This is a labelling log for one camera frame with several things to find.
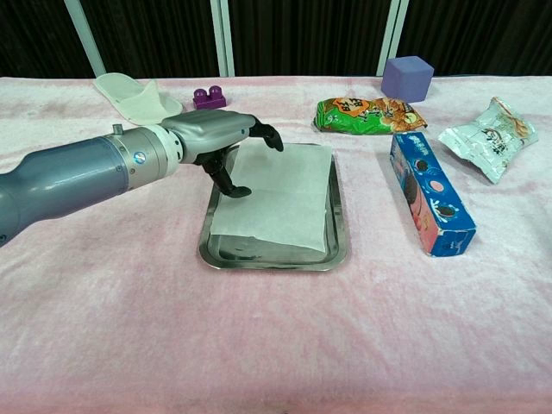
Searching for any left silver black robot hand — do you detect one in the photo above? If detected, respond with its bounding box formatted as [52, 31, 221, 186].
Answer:
[161, 110, 285, 199]

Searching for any white paper sheet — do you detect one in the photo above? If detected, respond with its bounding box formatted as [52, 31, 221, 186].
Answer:
[210, 141, 333, 254]

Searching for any silver metal tray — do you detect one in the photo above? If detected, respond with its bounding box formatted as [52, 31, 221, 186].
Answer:
[198, 142, 350, 273]

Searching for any purple toy brick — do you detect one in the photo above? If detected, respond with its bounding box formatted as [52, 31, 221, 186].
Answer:
[191, 85, 229, 113]

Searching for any white slipper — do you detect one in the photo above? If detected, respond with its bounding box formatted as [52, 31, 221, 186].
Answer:
[93, 72, 185, 127]

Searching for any green orange snack bag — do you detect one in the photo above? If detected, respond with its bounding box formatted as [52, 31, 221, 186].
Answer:
[310, 97, 429, 135]

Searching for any purple foam cube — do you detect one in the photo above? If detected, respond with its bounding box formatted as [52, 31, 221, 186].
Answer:
[380, 54, 435, 104]

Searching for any pink fleece table cloth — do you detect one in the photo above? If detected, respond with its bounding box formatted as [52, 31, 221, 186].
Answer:
[0, 75, 552, 414]

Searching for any blue cookie box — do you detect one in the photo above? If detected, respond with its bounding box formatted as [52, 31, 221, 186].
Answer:
[389, 131, 478, 259]

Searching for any white snack bag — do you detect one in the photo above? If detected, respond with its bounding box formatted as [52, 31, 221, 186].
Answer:
[437, 97, 540, 185]

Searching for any white frame post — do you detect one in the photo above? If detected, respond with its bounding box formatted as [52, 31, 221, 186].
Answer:
[63, 0, 107, 78]
[210, 0, 236, 78]
[376, 0, 410, 78]

